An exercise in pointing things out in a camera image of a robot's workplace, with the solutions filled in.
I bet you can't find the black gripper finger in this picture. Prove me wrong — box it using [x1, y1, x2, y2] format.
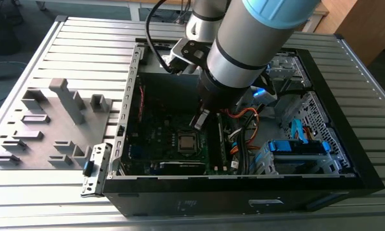
[190, 109, 211, 131]

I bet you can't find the CPU with silver top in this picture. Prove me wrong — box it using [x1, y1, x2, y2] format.
[179, 136, 195, 148]

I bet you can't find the black RAM slot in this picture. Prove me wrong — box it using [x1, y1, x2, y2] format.
[214, 113, 224, 171]
[208, 121, 216, 171]
[218, 113, 228, 171]
[211, 115, 220, 171]

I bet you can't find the grey power supply unit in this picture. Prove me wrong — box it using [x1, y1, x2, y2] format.
[140, 50, 202, 106]

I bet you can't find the green motherboard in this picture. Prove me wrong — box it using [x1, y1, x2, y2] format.
[122, 96, 235, 176]

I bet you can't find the graphics card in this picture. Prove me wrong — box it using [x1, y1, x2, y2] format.
[150, 160, 210, 176]

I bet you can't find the tall silver drive cage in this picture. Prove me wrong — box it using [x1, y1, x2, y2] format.
[268, 51, 314, 114]

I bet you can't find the hard disk in blue carrier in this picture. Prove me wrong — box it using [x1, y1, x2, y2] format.
[268, 139, 331, 155]

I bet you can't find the low silver disk bay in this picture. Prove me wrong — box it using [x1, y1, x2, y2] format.
[250, 139, 347, 176]

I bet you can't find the black open PC case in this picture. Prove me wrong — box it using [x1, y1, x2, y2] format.
[102, 38, 385, 218]

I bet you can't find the grey parts rack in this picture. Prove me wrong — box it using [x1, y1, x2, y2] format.
[0, 78, 118, 171]

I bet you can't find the white framed teal desk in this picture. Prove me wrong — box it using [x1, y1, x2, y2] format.
[35, 0, 194, 24]

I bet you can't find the wooden cabinet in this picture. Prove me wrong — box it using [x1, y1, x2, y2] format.
[315, 0, 385, 67]

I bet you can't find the orange wire bundle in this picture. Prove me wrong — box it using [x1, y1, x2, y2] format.
[224, 107, 262, 156]

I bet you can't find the silver camera black bracket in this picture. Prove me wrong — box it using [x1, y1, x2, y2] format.
[250, 72, 279, 105]

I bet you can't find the black camera cable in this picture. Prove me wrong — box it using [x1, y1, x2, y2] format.
[144, 0, 183, 76]

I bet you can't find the twisted coloured wire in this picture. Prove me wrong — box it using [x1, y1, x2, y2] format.
[139, 84, 147, 122]

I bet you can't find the thick black cable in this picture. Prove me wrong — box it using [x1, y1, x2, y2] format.
[238, 89, 310, 175]

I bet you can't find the camera on silver bracket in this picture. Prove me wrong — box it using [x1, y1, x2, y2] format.
[170, 38, 211, 76]

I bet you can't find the flat blue data wire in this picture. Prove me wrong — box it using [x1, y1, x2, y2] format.
[294, 118, 311, 145]

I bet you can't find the orange disk power wire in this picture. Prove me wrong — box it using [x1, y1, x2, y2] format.
[307, 127, 319, 143]

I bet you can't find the metal card bracket blue latch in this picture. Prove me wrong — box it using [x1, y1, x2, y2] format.
[80, 141, 114, 198]

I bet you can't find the wooden desk white frame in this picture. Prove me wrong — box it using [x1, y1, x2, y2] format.
[303, 4, 331, 34]

